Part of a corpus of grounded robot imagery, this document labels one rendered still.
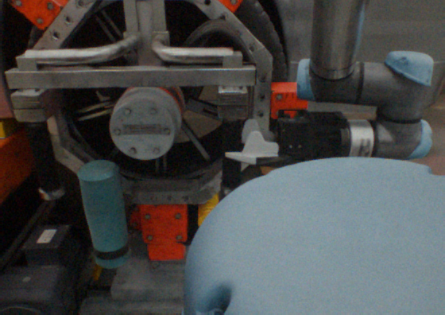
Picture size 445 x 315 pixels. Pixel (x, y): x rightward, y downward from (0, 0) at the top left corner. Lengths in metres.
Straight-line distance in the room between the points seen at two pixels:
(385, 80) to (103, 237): 0.67
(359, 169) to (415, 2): 1.01
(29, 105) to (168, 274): 0.79
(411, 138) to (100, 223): 0.66
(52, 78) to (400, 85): 0.58
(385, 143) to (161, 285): 0.85
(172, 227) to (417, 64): 0.69
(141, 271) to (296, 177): 1.17
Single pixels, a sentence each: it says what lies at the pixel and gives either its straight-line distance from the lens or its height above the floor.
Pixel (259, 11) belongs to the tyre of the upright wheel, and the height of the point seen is 1.05.
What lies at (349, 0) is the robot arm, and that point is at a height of 1.09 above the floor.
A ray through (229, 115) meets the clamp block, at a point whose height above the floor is 0.91.
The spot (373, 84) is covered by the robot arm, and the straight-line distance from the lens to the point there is 0.65.
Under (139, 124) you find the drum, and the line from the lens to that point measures 0.71.
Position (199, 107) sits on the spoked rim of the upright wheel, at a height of 0.81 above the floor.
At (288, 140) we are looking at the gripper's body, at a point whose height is 0.87.
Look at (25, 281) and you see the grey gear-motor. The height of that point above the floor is 0.41.
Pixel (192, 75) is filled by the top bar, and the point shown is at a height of 0.97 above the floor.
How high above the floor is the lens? 1.12
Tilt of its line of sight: 25 degrees down
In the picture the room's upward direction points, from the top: straight up
